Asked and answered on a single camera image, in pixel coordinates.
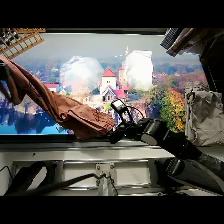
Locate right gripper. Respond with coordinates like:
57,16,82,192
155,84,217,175
107,119,145,145

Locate brown pants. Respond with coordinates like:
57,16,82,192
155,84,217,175
0,54,117,141

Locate grey garment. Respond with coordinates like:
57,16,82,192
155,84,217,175
184,82,224,147

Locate wooden lattice rack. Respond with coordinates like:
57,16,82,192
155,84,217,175
0,28,47,61

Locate silver frame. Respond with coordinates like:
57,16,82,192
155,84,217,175
0,138,224,197

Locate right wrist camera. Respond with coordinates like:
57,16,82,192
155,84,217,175
110,98,135,125

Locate black cable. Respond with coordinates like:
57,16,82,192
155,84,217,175
13,172,118,197

